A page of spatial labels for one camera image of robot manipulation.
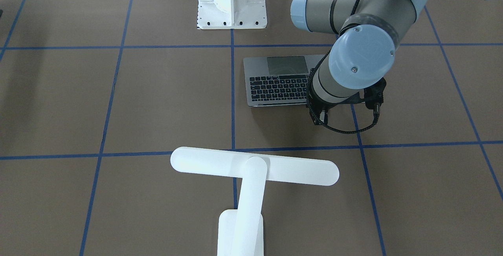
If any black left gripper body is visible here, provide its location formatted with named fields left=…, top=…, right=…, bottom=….
left=307, top=78, right=386, bottom=127

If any grey laptop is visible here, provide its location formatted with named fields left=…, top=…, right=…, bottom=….
left=244, top=55, right=323, bottom=107

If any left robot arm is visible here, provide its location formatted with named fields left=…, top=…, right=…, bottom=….
left=290, top=0, right=427, bottom=127

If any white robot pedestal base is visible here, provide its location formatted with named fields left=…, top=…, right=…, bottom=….
left=196, top=0, right=268, bottom=30

